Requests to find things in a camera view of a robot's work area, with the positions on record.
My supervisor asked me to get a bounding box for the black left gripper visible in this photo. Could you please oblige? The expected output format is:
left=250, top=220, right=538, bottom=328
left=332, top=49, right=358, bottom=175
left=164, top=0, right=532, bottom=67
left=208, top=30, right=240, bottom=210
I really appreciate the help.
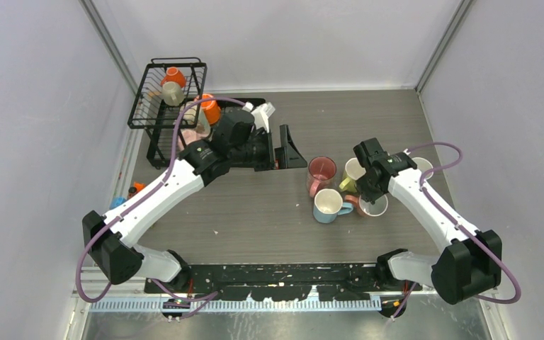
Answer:
left=230, top=126, right=307, bottom=173

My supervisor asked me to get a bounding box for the light green mug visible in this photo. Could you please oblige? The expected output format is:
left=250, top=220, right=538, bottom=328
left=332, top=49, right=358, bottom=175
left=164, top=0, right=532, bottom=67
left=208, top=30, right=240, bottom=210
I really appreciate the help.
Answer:
left=339, top=157, right=366, bottom=193

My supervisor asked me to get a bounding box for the small pink cup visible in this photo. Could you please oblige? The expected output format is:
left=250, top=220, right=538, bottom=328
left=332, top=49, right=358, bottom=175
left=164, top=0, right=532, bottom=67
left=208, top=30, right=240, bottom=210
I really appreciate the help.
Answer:
left=344, top=195, right=388, bottom=217

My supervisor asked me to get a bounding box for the large pink mug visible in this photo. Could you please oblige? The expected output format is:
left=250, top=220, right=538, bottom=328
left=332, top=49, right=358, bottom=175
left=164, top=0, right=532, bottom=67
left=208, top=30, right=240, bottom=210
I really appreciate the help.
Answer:
left=306, top=157, right=337, bottom=198

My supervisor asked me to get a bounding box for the light blue cup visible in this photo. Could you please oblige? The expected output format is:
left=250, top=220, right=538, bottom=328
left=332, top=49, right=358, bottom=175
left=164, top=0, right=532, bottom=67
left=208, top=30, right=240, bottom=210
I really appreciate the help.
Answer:
left=313, top=188, right=354, bottom=224

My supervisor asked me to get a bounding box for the blue floral mug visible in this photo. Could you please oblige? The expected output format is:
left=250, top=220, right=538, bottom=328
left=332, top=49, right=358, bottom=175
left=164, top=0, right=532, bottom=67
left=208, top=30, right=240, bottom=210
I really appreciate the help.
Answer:
left=412, top=157, right=434, bottom=181

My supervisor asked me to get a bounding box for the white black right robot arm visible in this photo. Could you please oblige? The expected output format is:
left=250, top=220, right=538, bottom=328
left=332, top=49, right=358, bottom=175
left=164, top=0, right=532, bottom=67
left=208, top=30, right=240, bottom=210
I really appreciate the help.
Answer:
left=353, top=138, right=502, bottom=305

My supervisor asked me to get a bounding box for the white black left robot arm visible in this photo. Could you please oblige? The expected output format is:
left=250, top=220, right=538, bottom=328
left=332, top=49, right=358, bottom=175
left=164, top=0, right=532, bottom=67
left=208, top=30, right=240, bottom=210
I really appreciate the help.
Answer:
left=82, top=110, right=307, bottom=293

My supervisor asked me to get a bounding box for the pink cup rack left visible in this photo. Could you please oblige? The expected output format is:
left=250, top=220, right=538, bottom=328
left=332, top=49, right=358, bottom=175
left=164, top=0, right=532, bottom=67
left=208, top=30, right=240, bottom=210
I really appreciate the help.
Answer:
left=177, top=129, right=208, bottom=151

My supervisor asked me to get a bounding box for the orange cup lower tier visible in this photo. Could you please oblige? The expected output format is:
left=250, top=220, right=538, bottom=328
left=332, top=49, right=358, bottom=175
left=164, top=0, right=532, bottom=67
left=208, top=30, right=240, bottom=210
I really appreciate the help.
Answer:
left=200, top=100, right=221, bottom=125

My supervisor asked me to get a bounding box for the orange cup tier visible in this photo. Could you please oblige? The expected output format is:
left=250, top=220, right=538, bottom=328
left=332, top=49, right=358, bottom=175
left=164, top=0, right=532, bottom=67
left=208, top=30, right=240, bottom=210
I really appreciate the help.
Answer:
left=200, top=100, right=221, bottom=125
left=160, top=67, right=187, bottom=89

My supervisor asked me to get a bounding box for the beige mug top tier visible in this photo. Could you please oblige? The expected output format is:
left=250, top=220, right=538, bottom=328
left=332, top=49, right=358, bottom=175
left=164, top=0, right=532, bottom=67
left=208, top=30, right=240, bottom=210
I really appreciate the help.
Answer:
left=161, top=81, right=185, bottom=106

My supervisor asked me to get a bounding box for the orange cup top tier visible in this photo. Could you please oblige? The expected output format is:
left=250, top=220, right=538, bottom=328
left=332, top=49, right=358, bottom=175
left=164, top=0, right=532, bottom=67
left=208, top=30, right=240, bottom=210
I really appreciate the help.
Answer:
left=160, top=67, right=187, bottom=89

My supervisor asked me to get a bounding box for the colourful toy block pile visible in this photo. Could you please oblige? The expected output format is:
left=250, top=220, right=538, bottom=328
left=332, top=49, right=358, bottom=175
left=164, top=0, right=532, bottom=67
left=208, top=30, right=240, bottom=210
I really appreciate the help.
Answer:
left=109, top=182, right=147, bottom=210

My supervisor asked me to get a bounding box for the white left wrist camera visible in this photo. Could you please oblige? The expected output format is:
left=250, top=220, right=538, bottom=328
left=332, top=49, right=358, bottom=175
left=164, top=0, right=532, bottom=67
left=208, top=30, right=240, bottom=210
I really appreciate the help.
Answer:
left=242, top=102, right=276, bottom=133

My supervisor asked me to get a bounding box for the black wire dish rack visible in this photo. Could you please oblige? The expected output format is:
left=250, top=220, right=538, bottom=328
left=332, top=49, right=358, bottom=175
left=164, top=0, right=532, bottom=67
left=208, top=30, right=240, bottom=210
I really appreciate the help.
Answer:
left=127, top=57, right=267, bottom=171

